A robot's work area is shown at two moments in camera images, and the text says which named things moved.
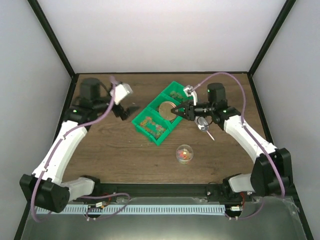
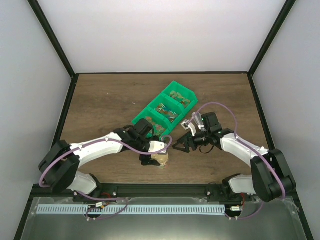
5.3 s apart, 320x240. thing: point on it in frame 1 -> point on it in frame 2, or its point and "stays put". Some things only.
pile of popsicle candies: (177, 95) stays put
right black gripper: (190, 114) -> (182, 141)
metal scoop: (202, 123) stays put
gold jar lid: (165, 110) -> (162, 159)
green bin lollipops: (163, 105) stays put
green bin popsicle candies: (176, 93) stays put
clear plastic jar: (184, 153) -> (163, 166)
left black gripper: (129, 111) -> (146, 160)
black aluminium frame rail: (148, 191) stays put
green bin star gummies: (152, 125) stays put
